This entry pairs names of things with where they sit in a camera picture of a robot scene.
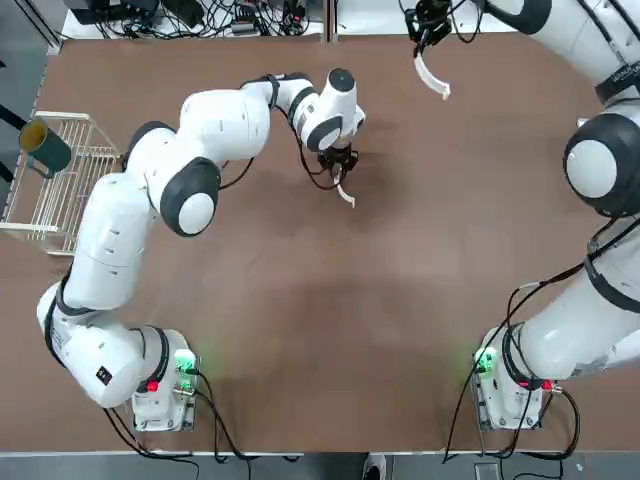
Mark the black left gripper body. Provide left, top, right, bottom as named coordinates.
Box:
left=317, top=144, right=360, bottom=174

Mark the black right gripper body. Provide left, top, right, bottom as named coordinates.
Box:
left=405, top=0, right=454, bottom=34

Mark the small white PVC pipe clamp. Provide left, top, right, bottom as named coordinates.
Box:
left=333, top=167, right=357, bottom=209

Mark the large white PVC pipe clamp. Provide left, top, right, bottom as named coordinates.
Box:
left=412, top=43, right=452, bottom=103

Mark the dark green cup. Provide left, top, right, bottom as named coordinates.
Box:
left=18, top=119, right=73, bottom=180

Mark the black equipment box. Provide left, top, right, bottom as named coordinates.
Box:
left=67, top=0, right=166, bottom=24

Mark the person's shoe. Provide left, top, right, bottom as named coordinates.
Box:
left=362, top=452, right=387, bottom=480

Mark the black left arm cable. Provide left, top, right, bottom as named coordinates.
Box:
left=217, top=74, right=346, bottom=191

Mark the aluminium post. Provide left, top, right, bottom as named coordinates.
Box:
left=323, top=0, right=337, bottom=45

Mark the black cable bundle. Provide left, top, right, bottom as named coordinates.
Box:
left=94, top=0, right=326, bottom=41

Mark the white wire basket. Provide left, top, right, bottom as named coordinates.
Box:
left=0, top=110, right=123, bottom=256

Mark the black left base cable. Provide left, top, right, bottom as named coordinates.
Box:
left=99, top=407, right=199, bottom=464
left=192, top=368, right=306, bottom=462

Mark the black base cable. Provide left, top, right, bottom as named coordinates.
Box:
left=441, top=219, right=606, bottom=464
left=99, top=407, right=199, bottom=464
left=192, top=368, right=306, bottom=462
left=547, top=385, right=582, bottom=460

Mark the black right base cable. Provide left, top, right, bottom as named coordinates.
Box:
left=547, top=385, right=582, bottom=460
left=441, top=219, right=606, bottom=464

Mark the aluminium frame rail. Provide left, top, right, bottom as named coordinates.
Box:
left=19, top=0, right=66, bottom=51

